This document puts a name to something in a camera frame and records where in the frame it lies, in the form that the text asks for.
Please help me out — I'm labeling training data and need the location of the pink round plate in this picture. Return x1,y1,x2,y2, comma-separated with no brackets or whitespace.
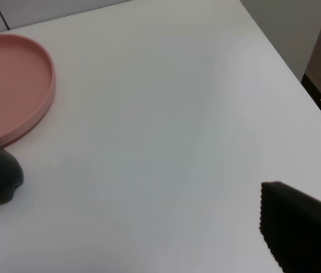
0,34,56,146

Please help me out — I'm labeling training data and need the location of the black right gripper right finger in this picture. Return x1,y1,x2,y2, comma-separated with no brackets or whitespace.
259,181,321,272

